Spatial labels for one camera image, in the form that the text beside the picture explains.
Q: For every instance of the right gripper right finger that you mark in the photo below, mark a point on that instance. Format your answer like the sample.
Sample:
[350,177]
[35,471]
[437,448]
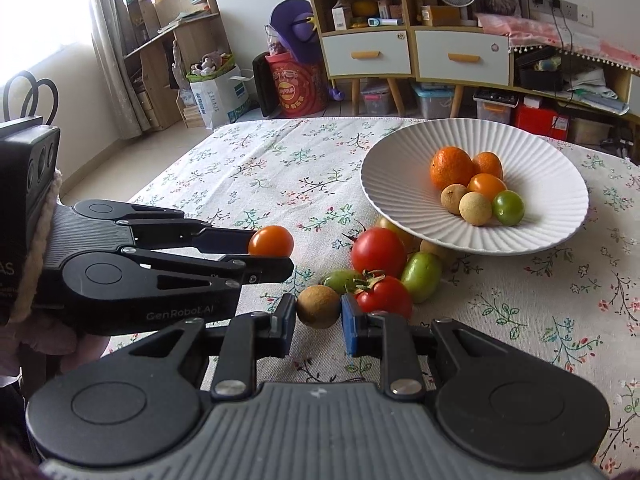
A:
[498,404]

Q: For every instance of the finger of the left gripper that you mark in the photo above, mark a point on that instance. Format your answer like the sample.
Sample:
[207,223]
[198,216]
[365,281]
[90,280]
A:
[165,284]
[163,228]

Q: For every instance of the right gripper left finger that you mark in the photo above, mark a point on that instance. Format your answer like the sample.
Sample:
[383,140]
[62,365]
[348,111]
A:
[146,399]

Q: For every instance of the oblong green tomato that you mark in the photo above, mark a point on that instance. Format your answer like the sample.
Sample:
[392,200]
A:
[421,276]

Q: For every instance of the brown longan front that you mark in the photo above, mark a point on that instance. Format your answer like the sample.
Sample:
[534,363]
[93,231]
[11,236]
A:
[318,306]

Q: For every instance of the brown longan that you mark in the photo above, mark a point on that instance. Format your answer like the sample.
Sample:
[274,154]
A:
[318,306]
[451,196]
[446,256]
[475,208]

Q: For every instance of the red tomato with stem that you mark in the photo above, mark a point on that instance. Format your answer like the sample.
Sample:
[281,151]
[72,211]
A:
[382,293]

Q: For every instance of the small green tomato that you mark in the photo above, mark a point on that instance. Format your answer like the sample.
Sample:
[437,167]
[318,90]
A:
[342,281]

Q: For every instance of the round green tomato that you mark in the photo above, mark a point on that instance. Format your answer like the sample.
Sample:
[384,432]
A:
[508,208]

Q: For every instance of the red tomato without stem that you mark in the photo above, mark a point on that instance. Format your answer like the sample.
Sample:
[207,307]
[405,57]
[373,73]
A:
[379,249]

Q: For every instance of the orange cherry tomato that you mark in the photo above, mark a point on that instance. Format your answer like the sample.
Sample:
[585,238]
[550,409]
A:
[487,185]

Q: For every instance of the floral tablecloth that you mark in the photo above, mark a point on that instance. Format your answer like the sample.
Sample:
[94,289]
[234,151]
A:
[575,306]

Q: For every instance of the white paper bag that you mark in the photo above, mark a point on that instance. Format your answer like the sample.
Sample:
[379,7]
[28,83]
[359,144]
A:
[223,99]

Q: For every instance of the brown longan under plate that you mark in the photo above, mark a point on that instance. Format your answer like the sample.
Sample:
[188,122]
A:
[446,256]

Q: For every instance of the yellow green tomato under plate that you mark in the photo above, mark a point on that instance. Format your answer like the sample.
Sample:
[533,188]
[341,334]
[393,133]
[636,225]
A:
[410,242]

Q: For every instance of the wooden bookshelf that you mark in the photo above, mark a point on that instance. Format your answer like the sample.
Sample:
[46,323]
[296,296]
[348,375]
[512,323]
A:
[170,36]

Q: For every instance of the red bucket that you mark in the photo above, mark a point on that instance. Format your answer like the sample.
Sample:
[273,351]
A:
[302,88]

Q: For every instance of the white ribbed plate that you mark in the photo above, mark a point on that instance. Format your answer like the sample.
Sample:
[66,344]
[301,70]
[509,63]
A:
[395,177]

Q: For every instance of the purple plush toy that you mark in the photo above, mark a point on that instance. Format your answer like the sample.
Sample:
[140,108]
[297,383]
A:
[293,21]

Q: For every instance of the small orange mandarin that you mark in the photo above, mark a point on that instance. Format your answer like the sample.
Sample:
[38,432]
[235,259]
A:
[488,163]

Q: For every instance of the large orange mandarin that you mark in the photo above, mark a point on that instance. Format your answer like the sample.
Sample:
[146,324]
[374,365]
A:
[451,165]

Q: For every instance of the red box under cabinet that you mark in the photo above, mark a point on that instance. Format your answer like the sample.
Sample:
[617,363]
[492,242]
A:
[542,122]

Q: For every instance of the clear storage bin blue lid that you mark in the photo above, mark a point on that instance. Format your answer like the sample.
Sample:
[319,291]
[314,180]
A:
[434,101]

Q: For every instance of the wooden cabinet with drawers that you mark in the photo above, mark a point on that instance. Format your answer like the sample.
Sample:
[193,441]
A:
[465,57]

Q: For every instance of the pink patterned cloth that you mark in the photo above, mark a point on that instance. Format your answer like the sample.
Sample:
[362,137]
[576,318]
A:
[522,32]

